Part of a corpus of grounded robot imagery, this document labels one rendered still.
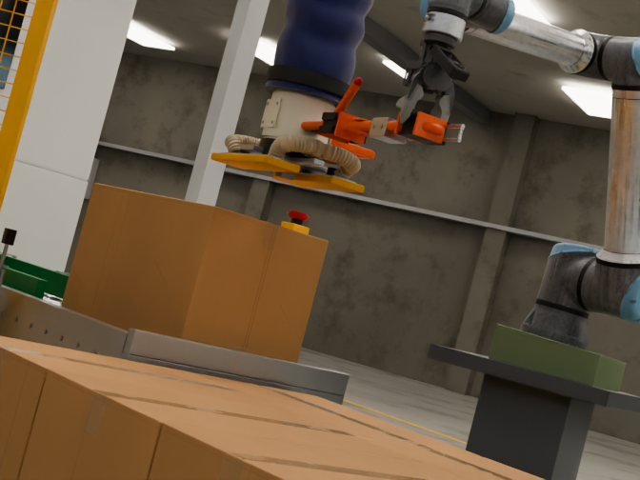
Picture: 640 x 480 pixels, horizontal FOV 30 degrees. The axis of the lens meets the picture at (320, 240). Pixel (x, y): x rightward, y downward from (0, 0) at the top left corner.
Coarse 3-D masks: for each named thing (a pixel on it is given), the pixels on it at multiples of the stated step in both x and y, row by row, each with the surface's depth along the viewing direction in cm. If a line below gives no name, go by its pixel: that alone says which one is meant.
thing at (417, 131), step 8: (416, 112) 254; (408, 120) 257; (416, 120) 252; (424, 120) 252; (432, 120) 253; (440, 120) 254; (400, 128) 259; (408, 128) 256; (416, 128) 252; (408, 136) 258; (416, 136) 254; (424, 136) 253; (432, 136) 254; (440, 136) 255
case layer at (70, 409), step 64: (0, 384) 230; (64, 384) 212; (128, 384) 226; (192, 384) 257; (0, 448) 224; (64, 448) 207; (128, 448) 192; (192, 448) 179; (256, 448) 185; (320, 448) 206; (384, 448) 231; (448, 448) 264
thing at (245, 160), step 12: (216, 156) 314; (228, 156) 308; (240, 156) 301; (252, 156) 294; (264, 156) 289; (240, 168) 320; (252, 168) 310; (264, 168) 302; (276, 168) 293; (288, 168) 291
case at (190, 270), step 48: (96, 192) 341; (144, 192) 324; (96, 240) 336; (144, 240) 319; (192, 240) 303; (240, 240) 305; (288, 240) 316; (96, 288) 330; (144, 288) 314; (192, 288) 298; (240, 288) 308; (288, 288) 318; (192, 336) 300; (240, 336) 310; (288, 336) 320
